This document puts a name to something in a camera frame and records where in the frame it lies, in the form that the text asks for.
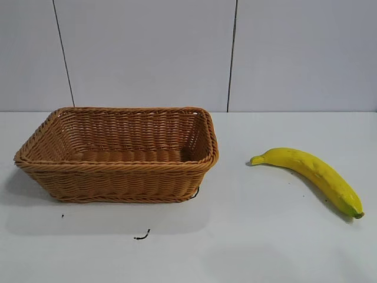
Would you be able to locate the yellow banana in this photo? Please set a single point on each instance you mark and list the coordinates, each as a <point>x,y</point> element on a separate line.
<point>318,171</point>

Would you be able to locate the brown woven wicker basket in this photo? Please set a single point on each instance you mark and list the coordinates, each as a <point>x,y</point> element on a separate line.
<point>117,179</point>

